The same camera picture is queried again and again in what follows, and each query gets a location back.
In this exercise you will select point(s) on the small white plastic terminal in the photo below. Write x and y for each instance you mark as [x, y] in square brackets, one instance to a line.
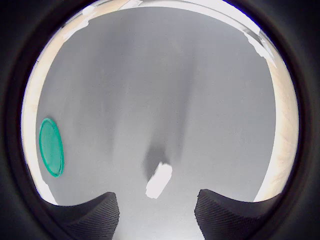
[160, 181]

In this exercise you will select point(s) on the round green lid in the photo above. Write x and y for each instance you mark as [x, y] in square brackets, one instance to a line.
[51, 147]

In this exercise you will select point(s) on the dark grey table mat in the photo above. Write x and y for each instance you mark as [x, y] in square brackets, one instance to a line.
[150, 87]

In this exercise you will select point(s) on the long white tape piece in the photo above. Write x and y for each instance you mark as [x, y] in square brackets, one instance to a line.
[258, 48]

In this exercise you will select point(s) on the crossed white tape piece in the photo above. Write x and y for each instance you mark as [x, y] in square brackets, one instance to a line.
[87, 10]

